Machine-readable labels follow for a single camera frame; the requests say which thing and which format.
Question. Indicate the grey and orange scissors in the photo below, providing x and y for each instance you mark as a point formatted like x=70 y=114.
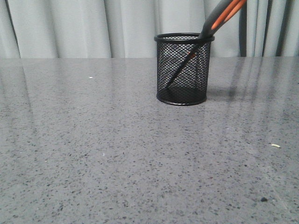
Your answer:
x=222 y=13

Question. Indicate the grey curtain backdrop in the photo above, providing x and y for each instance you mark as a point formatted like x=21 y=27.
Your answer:
x=126 y=28

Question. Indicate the black mesh pen bucket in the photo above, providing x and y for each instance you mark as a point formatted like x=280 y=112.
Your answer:
x=190 y=87

